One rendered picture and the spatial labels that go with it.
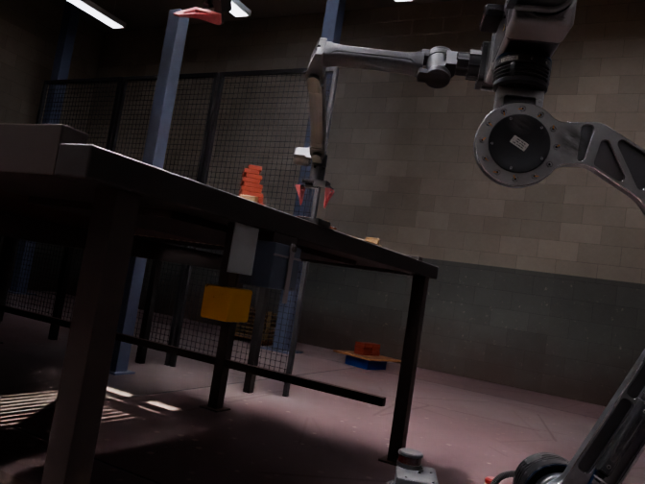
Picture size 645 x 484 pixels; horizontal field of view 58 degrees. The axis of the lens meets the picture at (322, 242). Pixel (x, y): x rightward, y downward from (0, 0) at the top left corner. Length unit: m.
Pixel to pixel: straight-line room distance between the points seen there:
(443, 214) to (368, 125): 1.55
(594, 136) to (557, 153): 0.09
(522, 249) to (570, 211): 0.62
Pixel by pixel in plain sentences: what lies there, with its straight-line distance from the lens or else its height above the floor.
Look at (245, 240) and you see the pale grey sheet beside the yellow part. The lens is 1.45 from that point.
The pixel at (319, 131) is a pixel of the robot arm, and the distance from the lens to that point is 2.12.
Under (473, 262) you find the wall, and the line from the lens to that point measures 6.80.
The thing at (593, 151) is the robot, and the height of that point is 1.13.
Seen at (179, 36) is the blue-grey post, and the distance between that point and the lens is 4.22.
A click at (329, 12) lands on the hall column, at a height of 3.74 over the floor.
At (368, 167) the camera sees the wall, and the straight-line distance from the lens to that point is 7.41.
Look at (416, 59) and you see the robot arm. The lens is 1.86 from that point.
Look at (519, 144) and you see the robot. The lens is 1.45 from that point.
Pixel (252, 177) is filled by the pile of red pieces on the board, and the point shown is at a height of 1.23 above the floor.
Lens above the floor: 0.73
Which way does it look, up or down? 4 degrees up
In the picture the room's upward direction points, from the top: 9 degrees clockwise
